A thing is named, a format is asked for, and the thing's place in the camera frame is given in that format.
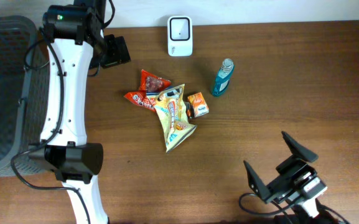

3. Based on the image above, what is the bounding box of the orange small snack box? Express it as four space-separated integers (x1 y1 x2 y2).
187 92 209 118

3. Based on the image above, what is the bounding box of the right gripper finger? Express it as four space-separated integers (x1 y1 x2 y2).
281 131 319 162
243 161 271 203

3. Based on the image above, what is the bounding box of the yellow snack bag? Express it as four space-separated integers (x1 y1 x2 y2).
146 84 197 154

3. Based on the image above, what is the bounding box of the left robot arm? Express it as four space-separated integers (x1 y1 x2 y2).
27 0 131 223

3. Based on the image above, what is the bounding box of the grey plastic mesh basket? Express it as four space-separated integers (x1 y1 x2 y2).
0 16 49 177

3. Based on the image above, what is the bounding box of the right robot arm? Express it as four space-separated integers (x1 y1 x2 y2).
238 131 349 223

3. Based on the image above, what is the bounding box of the dark red snack packet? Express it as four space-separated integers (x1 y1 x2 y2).
139 70 172 93

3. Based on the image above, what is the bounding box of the blue mouthwash bottle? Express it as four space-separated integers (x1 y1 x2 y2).
212 58 235 96

